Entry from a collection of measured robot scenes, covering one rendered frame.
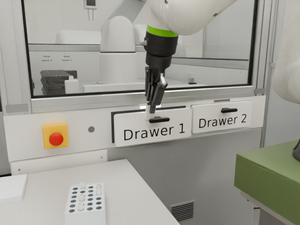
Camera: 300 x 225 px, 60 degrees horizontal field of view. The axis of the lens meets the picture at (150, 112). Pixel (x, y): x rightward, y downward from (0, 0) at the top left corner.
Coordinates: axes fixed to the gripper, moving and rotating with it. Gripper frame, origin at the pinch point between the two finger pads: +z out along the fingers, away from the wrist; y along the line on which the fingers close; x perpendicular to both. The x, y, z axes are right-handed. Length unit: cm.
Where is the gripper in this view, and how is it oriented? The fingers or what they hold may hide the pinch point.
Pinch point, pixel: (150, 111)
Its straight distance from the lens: 86.1
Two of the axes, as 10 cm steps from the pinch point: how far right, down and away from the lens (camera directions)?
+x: 9.2, -0.9, 3.7
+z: -1.3, 8.5, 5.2
